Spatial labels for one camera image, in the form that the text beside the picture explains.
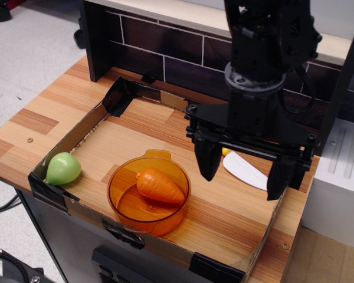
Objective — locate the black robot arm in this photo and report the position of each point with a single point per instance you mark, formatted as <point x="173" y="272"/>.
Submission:
<point x="269" y="40"/>

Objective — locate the black vertical post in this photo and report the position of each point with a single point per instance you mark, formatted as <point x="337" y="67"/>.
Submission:
<point x="338" y="97"/>

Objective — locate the orange transparent plastic pot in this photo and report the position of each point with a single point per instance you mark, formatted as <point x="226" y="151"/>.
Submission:
<point x="141" y="214"/>

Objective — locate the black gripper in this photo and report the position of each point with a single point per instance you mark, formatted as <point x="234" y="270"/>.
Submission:
<point x="253" y="122"/>

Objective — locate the cardboard fence with black tape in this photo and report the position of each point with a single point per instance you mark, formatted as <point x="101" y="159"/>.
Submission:
<point x="227" y="234"/>

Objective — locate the green plastic toy pear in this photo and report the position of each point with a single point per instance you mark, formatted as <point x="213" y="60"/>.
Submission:
<point x="63" y="168"/>

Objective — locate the white ribbed sink block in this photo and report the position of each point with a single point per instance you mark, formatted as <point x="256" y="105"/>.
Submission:
<point x="329" y="210"/>

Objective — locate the black caster wheel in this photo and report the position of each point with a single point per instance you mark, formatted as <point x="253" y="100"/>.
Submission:
<point x="79" y="36"/>

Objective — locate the dark brick pattern backsplash panel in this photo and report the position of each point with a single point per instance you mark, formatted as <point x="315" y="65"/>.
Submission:
<point x="191" y="59"/>

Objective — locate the orange plastic toy carrot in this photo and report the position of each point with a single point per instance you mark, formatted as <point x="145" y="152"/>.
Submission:
<point x="153" y="184"/>

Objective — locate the yellow handled toy knife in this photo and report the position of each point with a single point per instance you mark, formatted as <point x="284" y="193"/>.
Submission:
<point x="243" y="170"/>

